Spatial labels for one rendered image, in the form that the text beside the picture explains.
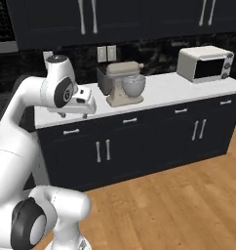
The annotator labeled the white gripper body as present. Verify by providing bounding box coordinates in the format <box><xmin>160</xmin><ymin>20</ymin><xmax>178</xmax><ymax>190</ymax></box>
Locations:
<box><xmin>46</xmin><ymin>96</ymin><xmax>98</xmax><ymax>115</ymax></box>

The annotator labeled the white toaster oven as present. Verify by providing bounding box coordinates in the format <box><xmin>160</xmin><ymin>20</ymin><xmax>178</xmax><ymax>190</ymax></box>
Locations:
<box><xmin>176</xmin><ymin>45</ymin><xmax>235</xmax><ymax>84</ymax></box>

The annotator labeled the dark drawer front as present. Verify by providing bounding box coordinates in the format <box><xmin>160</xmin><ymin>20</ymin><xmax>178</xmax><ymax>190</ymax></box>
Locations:
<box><xmin>36</xmin><ymin>118</ymin><xmax>108</xmax><ymax>143</ymax></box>
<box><xmin>164</xmin><ymin>101</ymin><xmax>206</xmax><ymax>121</ymax></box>
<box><xmin>105</xmin><ymin>108</ymin><xmax>167</xmax><ymax>133</ymax></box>
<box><xmin>203</xmin><ymin>93</ymin><xmax>236</xmax><ymax>112</ymax></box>

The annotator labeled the dark grey box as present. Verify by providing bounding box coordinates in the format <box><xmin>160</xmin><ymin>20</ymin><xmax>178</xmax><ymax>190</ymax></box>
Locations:
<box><xmin>96</xmin><ymin>65</ymin><xmax>115</xmax><ymax>97</ymax></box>

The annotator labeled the beige stand mixer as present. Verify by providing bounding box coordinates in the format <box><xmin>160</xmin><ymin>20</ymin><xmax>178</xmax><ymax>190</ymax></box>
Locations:
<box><xmin>104</xmin><ymin>61</ymin><xmax>147</xmax><ymax>108</ymax></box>

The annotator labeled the dark base cupboard door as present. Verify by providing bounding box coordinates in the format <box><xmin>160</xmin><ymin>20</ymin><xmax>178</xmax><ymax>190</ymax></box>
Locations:
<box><xmin>40</xmin><ymin>136</ymin><xmax>105</xmax><ymax>192</ymax></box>
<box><xmin>101</xmin><ymin>125</ymin><xmax>158</xmax><ymax>184</ymax></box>
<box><xmin>152</xmin><ymin>114</ymin><xmax>202</xmax><ymax>169</ymax></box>
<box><xmin>197</xmin><ymin>104</ymin><xmax>236</xmax><ymax>159</ymax></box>

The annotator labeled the grey mixer bowl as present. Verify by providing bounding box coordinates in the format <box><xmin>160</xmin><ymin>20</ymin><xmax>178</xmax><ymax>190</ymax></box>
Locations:
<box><xmin>121</xmin><ymin>74</ymin><xmax>147</xmax><ymax>99</ymax></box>

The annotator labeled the black and grey range hood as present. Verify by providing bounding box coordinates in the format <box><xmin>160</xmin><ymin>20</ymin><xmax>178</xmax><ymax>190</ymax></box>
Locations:
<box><xmin>0</xmin><ymin>0</ymin><xmax>20</xmax><ymax>55</ymax></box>

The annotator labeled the silver base cupboard handle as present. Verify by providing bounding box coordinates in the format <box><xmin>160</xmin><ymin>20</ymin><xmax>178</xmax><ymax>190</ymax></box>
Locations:
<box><xmin>190</xmin><ymin>119</ymin><xmax>200</xmax><ymax>143</ymax></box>
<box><xmin>104</xmin><ymin>139</ymin><xmax>112</xmax><ymax>162</ymax></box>
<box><xmin>198</xmin><ymin>118</ymin><xmax>208</xmax><ymax>141</ymax></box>
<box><xmin>95</xmin><ymin>140</ymin><xmax>102</xmax><ymax>164</ymax></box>

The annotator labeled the white wall outlet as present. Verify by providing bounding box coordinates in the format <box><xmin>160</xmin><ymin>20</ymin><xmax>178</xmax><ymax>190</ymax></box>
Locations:
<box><xmin>97</xmin><ymin>45</ymin><xmax>107</xmax><ymax>63</ymax></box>
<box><xmin>106</xmin><ymin>44</ymin><xmax>118</xmax><ymax>63</ymax></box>
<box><xmin>42</xmin><ymin>50</ymin><xmax>55</xmax><ymax>63</ymax></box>

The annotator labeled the dark wall cupboard door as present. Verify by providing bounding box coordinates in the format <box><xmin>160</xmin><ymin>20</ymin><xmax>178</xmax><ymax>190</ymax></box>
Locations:
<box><xmin>151</xmin><ymin>0</ymin><xmax>210</xmax><ymax>38</ymax></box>
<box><xmin>5</xmin><ymin>0</ymin><xmax>90</xmax><ymax>52</ymax></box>
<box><xmin>87</xmin><ymin>0</ymin><xmax>154</xmax><ymax>43</ymax></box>
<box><xmin>207</xmin><ymin>0</ymin><xmax>236</xmax><ymax>34</ymax></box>

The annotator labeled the silver wall cupboard handle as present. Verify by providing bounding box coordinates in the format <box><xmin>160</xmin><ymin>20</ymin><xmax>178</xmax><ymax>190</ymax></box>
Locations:
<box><xmin>90</xmin><ymin>0</ymin><xmax>99</xmax><ymax>35</ymax></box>
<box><xmin>207</xmin><ymin>0</ymin><xmax>218</xmax><ymax>27</ymax></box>
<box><xmin>77</xmin><ymin>0</ymin><xmax>87</xmax><ymax>36</ymax></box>
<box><xmin>198</xmin><ymin>0</ymin><xmax>209</xmax><ymax>27</ymax></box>

